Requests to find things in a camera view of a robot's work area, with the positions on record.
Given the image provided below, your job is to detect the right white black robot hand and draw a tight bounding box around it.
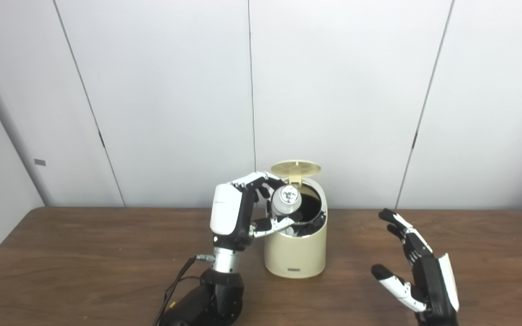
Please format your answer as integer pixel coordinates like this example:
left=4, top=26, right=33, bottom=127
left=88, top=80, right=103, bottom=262
left=371, top=208, right=460, bottom=326

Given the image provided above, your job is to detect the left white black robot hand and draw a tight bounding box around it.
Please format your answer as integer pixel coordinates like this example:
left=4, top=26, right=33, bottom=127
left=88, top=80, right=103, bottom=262
left=210, top=171, right=305, bottom=252

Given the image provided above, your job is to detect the small white plastic bottle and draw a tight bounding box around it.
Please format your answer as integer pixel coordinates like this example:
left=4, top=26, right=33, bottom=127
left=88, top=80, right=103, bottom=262
left=271, top=184, right=305, bottom=237

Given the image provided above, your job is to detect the cream round bin lid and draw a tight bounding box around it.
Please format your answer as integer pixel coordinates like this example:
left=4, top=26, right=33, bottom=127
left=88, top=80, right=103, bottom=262
left=271, top=159, right=322, bottom=186

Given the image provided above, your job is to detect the cream-colored round bin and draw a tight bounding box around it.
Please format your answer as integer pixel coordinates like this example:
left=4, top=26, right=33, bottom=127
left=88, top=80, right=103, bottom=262
left=263, top=177, right=328, bottom=279

